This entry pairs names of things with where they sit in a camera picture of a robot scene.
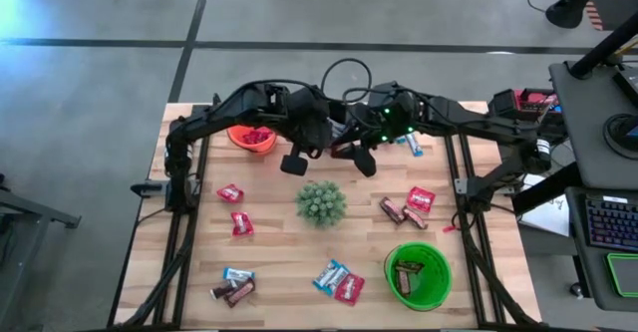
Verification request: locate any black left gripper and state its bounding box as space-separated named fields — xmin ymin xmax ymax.
xmin=279 ymin=86 xmax=334 ymax=177

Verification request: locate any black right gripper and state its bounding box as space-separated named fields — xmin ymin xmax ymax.
xmin=348 ymin=82 xmax=425 ymax=178

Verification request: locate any red Skittles candy packet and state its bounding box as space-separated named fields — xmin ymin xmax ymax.
xmin=242 ymin=127 xmax=273 ymax=147
xmin=333 ymin=272 xmax=366 ymax=307
xmin=229 ymin=210 xmax=255 ymax=237
xmin=406 ymin=185 xmax=437 ymax=214
xmin=215 ymin=182 xmax=245 ymax=204

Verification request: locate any brown Snickers bar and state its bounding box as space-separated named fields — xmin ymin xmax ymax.
xmin=222 ymin=277 xmax=257 ymax=309
xmin=396 ymin=270 xmax=413 ymax=297
xmin=378 ymin=195 xmax=407 ymax=225
xmin=209 ymin=281 xmax=235 ymax=301
xmin=393 ymin=259 xmax=426 ymax=275
xmin=401 ymin=205 xmax=430 ymax=231

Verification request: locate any artificial succulent in grey pot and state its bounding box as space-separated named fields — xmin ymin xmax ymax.
xmin=294 ymin=179 xmax=349 ymax=229

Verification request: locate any orange pumpkin face bucket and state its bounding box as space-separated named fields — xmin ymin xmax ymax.
xmin=226 ymin=124 xmax=278 ymax=157

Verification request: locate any green plastic bucket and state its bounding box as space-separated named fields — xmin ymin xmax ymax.
xmin=383 ymin=241 xmax=454 ymax=313

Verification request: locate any red and black control box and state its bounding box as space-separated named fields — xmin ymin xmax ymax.
xmin=487 ymin=88 xmax=564 ymax=124

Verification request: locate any white paper sheet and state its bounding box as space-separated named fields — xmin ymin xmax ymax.
xmin=517 ymin=171 xmax=572 ymax=238

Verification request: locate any grey desk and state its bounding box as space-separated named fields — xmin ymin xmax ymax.
xmin=547 ymin=60 xmax=638 ymax=191

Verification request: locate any person's leg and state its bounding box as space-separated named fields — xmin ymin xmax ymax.
xmin=545 ymin=0 xmax=614 ymax=29

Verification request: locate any backlit computer keyboard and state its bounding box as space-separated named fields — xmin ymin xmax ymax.
xmin=585 ymin=194 xmax=638 ymax=252

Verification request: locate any round black desk object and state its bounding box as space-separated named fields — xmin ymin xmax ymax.
xmin=602 ymin=112 xmax=638 ymax=162

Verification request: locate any black diagonal pole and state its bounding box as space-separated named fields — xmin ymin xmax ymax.
xmin=567 ymin=20 xmax=638 ymax=80

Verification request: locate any grey metal table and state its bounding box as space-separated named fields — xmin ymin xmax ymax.
xmin=0 ymin=171 xmax=82 ymax=273

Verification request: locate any orange black striped mat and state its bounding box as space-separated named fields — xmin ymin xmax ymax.
xmin=570 ymin=0 xmax=607 ymax=32

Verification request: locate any green-edged black pad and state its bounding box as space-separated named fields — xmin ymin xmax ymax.
xmin=605 ymin=251 xmax=638 ymax=298

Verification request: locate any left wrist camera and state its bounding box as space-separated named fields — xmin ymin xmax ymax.
xmin=288 ymin=86 xmax=320 ymax=119

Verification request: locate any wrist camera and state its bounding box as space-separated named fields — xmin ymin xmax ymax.
xmin=288 ymin=86 xmax=320 ymax=119
xmin=371 ymin=81 xmax=400 ymax=108

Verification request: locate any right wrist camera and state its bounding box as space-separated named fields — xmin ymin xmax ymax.
xmin=371 ymin=81 xmax=400 ymax=108

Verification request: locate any grey frame bracket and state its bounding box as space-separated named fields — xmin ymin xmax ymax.
xmin=453 ymin=174 xmax=504 ymax=198

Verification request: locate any black looped cable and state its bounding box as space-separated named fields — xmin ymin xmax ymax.
xmin=320 ymin=57 xmax=374 ymax=105

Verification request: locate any black frame bracket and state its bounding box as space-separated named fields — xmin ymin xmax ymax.
xmin=130 ymin=180 xmax=170 ymax=198

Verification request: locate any black aluminium frame rail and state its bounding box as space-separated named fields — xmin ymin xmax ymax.
xmin=456 ymin=133 xmax=507 ymax=326
xmin=152 ymin=206 xmax=183 ymax=328
xmin=443 ymin=133 xmax=494 ymax=328
xmin=171 ymin=132 xmax=210 ymax=328

